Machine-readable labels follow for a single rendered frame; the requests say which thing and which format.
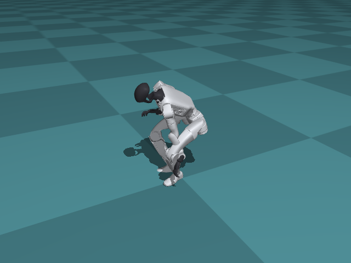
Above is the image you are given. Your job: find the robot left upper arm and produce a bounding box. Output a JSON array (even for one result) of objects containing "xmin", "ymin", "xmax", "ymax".
[{"xmin": 162, "ymin": 104, "xmax": 179, "ymax": 138}]

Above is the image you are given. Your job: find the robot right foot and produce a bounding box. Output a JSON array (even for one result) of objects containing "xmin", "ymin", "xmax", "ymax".
[{"xmin": 157, "ymin": 165, "xmax": 172, "ymax": 173}]

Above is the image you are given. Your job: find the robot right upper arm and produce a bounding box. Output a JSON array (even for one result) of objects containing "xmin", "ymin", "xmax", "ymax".
[{"xmin": 153, "ymin": 81, "xmax": 175, "ymax": 89}]

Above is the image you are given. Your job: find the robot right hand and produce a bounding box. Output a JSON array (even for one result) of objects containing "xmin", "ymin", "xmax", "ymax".
[{"xmin": 141, "ymin": 108, "xmax": 162, "ymax": 117}]

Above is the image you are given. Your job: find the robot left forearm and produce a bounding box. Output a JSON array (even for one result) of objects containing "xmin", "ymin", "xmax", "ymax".
[{"xmin": 168, "ymin": 134, "xmax": 185, "ymax": 159}]

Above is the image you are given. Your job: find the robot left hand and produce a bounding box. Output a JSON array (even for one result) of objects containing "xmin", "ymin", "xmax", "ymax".
[{"xmin": 173, "ymin": 155, "xmax": 184, "ymax": 178}]

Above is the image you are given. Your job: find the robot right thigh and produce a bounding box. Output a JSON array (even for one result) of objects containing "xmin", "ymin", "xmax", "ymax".
[{"xmin": 150, "ymin": 116, "xmax": 189, "ymax": 141}]

